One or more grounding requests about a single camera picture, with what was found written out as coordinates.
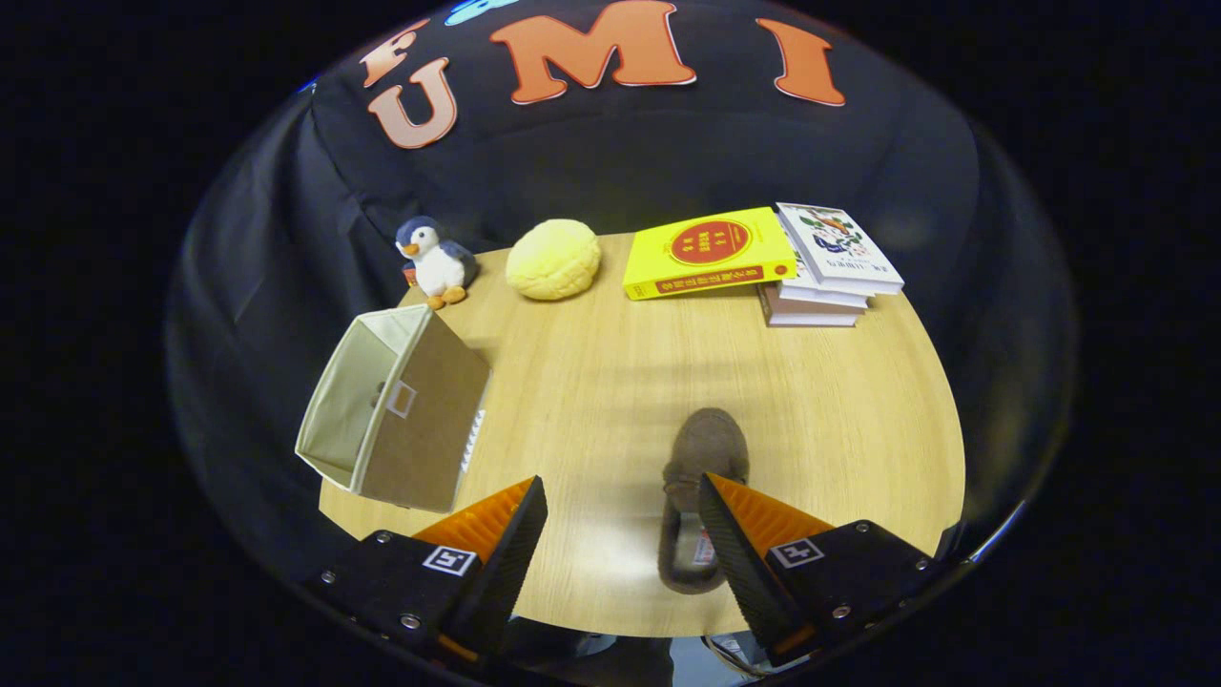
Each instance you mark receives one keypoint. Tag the penguin plush toy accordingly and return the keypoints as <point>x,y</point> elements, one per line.
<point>437,267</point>

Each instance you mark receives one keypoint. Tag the yellow plush bread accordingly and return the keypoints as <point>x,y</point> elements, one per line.
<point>553,260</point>

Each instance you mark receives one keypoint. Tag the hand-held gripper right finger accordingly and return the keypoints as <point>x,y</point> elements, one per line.
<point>739,572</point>

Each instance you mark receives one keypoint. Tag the brown fabric storage box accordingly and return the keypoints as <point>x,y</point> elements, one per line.
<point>429,429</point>

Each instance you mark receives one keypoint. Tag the yellow book with red label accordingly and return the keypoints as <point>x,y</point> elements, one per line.
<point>706,253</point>

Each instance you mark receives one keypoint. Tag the white illustrated book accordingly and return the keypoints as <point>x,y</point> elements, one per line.
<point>839,243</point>

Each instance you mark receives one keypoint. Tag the brown spine book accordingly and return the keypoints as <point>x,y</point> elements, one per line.
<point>806,317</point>

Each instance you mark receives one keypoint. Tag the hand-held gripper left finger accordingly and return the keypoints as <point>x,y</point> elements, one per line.
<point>510,563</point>

